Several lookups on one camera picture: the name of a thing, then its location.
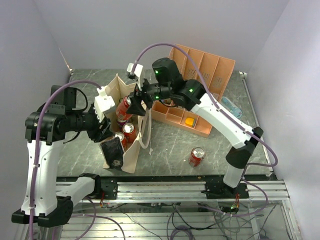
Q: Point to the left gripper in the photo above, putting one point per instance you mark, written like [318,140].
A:
[98,134]

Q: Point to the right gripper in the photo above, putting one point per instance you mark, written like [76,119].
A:
[136,97]

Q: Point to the cream canvas tote bag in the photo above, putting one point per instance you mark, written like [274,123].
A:
[117,89]

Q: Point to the red soda can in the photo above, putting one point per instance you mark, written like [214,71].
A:
[123,139]
[121,110]
[129,131]
[196,156]

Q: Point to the purple soda can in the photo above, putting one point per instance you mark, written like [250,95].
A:
[121,123]

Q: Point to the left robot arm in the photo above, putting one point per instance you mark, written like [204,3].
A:
[45,133]

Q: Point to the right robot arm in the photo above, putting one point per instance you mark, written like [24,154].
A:
[195,97]

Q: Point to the blue toothbrush blister pack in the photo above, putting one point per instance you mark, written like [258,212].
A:
[231,107]

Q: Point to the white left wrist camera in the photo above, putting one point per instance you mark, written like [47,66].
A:
[103,103]

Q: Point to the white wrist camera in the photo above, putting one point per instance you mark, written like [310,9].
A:
[103,103]
[138,74]

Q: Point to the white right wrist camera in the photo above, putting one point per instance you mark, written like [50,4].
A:
[138,74]

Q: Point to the aluminium mounting rail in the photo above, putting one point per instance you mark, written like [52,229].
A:
[187,191]

